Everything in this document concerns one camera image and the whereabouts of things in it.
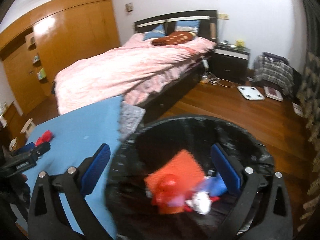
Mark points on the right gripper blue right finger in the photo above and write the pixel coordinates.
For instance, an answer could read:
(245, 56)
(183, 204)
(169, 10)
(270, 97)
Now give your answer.
(273, 219)

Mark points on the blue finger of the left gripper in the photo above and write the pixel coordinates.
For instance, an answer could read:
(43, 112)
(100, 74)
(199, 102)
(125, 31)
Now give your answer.
(42, 148)
(26, 148)

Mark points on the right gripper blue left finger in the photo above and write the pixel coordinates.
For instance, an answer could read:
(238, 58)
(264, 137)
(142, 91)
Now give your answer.
(47, 218)

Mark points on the blue plastic bag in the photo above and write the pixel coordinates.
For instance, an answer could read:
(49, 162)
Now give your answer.
(214, 186)

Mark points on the white tissue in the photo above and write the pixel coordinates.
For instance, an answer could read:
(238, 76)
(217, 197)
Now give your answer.
(200, 202)

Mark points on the red plastic bag ball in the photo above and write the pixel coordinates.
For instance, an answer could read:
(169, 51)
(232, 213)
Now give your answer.
(168, 187)

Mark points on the large orange foam net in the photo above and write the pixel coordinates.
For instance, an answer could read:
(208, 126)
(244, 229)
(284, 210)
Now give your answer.
(184, 165)

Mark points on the red fabric pile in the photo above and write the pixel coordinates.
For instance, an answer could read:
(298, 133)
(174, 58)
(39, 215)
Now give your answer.
(46, 137)

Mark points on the pink face mask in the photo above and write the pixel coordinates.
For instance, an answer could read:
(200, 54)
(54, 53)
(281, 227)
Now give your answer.
(177, 201)

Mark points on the black lined trash bin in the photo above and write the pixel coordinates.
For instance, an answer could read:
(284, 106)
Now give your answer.
(169, 158)

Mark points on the wooden side desk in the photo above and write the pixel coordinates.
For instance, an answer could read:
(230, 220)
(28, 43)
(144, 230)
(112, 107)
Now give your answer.
(12, 130)

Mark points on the blue table cloth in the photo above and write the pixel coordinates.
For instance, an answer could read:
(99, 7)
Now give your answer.
(78, 135)

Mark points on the grey quilted cloth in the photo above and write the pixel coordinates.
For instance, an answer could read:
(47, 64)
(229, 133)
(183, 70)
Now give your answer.
(130, 118)

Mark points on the wooden wardrobe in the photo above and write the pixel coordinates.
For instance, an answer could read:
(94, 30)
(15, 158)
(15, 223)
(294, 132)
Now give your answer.
(51, 37)

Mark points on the red framed scale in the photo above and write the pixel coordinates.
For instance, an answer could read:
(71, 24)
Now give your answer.
(273, 93)

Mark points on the white bathroom scale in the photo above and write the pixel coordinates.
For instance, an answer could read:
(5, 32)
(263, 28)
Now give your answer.
(250, 93)

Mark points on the bed with pink duvet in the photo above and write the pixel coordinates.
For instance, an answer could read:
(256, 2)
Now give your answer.
(151, 77)

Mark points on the dark patterned curtain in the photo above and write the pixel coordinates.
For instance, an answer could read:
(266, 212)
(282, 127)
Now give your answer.
(308, 95)

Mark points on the plaid cloth pile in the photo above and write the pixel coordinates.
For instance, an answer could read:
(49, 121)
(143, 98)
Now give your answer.
(275, 69)

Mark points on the left blue pillow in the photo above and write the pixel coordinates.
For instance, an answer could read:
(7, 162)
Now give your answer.
(157, 32)

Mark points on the blue pillow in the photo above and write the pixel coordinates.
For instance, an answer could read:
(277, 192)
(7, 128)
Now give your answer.
(191, 26)
(157, 32)

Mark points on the black nightstand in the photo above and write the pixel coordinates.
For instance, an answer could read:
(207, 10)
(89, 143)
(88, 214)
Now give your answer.
(230, 63)

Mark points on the brown dotted pillow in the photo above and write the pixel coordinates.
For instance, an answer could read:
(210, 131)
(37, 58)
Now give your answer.
(177, 37)

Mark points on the yellow plush toy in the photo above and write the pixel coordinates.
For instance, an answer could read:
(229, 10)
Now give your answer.
(240, 43)

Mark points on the right blue pillow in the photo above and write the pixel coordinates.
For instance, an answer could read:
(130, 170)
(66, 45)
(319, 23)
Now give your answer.
(191, 26)

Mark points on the left wall lamp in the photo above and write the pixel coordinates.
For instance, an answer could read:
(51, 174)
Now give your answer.
(129, 7)

